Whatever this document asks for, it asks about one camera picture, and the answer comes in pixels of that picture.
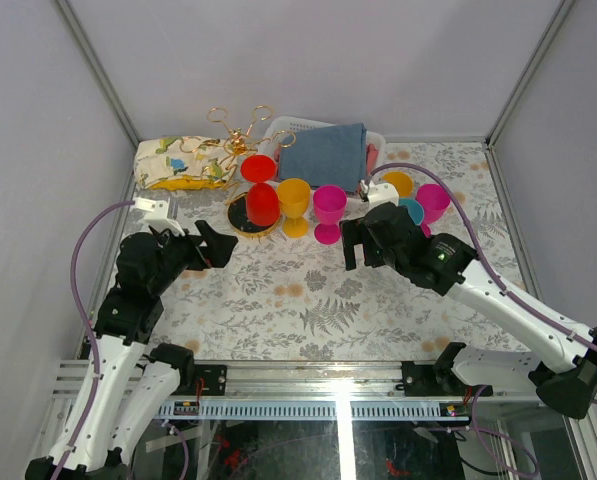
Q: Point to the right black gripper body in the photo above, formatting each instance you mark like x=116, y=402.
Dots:
x=382, y=256

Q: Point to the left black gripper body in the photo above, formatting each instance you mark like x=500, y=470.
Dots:
x=182, y=254

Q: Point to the magenta plastic goblet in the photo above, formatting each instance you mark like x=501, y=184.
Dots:
x=434, y=201
x=329, y=203

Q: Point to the red plastic wine glass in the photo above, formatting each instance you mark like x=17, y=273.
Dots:
x=262, y=204

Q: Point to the gold wine glass rack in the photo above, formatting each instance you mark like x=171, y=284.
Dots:
x=237, y=145

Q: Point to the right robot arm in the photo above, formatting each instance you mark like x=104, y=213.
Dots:
x=561, y=366

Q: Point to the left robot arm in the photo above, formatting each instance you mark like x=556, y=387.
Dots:
x=123, y=340

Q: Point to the blue plastic goblet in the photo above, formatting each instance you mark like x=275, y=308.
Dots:
x=414, y=209

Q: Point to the right yellow plastic goblet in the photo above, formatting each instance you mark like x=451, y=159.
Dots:
x=401, y=181

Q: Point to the yellow plastic goblet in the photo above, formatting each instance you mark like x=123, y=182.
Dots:
x=401, y=181
x=294, y=196

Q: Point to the left yellow plastic goblet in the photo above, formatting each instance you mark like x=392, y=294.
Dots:
x=294, y=196

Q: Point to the blue folded cloth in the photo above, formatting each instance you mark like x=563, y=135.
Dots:
x=351, y=134

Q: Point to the dinosaur print cloth bag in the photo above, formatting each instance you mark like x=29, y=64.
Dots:
x=183, y=163

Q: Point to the white plastic basket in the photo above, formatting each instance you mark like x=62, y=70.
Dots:
x=299, y=124

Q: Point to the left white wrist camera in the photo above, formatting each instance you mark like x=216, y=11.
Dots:
x=159, y=215

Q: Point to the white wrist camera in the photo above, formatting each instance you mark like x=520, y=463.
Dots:
x=159, y=215
x=375, y=194

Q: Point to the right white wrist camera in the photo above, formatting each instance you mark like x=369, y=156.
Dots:
x=375, y=194

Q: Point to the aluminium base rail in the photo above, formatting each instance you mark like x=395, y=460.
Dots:
x=256, y=390

